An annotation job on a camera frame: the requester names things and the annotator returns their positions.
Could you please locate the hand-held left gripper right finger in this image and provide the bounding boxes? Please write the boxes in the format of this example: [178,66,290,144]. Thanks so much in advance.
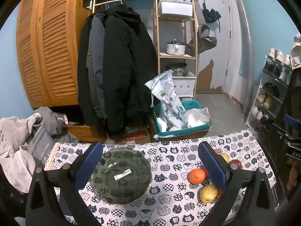
[198,141,277,226]

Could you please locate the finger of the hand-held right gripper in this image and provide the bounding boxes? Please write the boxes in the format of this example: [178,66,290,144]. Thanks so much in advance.
[277,113,301,142]

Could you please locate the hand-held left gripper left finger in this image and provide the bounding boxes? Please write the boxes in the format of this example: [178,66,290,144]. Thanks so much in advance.
[25,141,105,226]

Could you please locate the orange with green stem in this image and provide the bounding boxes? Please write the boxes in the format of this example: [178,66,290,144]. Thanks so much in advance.
[188,168,206,184]

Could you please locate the yellow pear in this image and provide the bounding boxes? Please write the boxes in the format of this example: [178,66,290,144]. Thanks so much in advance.
[200,184,219,203]

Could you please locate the ribbed glass bowl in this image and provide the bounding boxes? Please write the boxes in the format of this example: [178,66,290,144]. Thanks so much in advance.
[90,147,153,205]

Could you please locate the person's right hand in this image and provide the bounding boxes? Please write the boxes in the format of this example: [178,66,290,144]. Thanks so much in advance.
[287,161,301,192]

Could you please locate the dark cloth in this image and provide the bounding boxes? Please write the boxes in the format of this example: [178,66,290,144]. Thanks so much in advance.
[276,68,301,123]

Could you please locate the rows of shoes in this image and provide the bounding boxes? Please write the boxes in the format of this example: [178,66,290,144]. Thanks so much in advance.
[252,48,292,126]

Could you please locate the wooden drawer box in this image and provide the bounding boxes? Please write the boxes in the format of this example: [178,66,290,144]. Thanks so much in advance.
[66,122,105,143]

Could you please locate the cat print tablecloth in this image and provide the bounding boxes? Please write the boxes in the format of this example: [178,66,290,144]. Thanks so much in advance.
[43,129,278,226]

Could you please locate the teal storage box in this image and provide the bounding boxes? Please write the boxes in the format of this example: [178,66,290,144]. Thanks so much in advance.
[152,100,212,139]

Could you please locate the metal shoe rack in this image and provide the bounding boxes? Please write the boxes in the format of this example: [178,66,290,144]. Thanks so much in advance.
[245,55,293,134]

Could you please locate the clear plastic bag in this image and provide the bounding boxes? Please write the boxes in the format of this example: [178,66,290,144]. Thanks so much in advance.
[182,108,210,129]

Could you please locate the dark grey garment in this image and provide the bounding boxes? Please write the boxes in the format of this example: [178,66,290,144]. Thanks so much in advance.
[33,107,80,144]

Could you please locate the red cardboard box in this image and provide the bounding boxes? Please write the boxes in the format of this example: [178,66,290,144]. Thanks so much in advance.
[123,127,151,144]

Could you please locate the beige lace cloth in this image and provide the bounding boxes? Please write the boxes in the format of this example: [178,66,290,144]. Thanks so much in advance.
[290,32,301,70]

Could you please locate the light grey garment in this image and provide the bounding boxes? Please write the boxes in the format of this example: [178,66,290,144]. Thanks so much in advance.
[0,113,44,193]

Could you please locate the patterned plastic bag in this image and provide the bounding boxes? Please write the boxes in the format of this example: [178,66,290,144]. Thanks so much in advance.
[144,70,186,131]

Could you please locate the white plastic basket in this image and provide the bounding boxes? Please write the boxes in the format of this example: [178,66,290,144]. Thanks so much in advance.
[173,72,197,98]

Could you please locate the white door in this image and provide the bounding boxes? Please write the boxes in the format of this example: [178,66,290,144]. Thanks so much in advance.
[196,0,232,95]

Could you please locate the steel pot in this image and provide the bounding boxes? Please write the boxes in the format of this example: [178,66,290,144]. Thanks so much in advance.
[166,62,189,78]

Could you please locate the black coat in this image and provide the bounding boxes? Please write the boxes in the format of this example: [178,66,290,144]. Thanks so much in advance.
[78,5,158,132]

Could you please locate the grey coat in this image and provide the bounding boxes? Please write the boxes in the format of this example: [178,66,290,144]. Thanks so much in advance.
[86,13,106,120]

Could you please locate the grey hanging bag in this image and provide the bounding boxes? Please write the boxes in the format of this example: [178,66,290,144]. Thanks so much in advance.
[192,24,218,54]

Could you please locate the white cooking pot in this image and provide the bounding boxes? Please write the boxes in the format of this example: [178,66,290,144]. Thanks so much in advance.
[166,41,187,56]

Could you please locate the wooden louvered wardrobe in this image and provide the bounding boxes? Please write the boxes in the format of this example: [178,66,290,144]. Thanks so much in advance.
[16,0,92,109]

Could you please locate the dark folded umbrella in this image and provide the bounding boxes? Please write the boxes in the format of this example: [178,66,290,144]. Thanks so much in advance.
[202,0,223,32]

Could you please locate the bamboo clothes rack with shelves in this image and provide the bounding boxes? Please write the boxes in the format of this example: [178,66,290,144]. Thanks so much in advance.
[90,0,199,99]

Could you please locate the white storage box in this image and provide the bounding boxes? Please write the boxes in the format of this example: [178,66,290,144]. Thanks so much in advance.
[158,0,195,17]

